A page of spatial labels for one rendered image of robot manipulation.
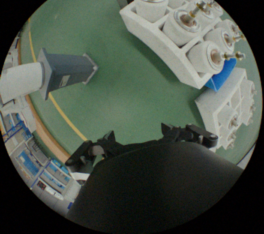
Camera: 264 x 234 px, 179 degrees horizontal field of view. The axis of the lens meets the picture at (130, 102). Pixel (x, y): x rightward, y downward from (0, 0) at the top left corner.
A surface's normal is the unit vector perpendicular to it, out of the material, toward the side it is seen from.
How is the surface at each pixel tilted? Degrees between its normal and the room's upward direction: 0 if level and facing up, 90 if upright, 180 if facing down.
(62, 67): 91
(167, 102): 0
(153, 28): 0
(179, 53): 0
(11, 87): 90
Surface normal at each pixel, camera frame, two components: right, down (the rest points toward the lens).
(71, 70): 0.97, 0.16
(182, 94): -0.16, 0.36
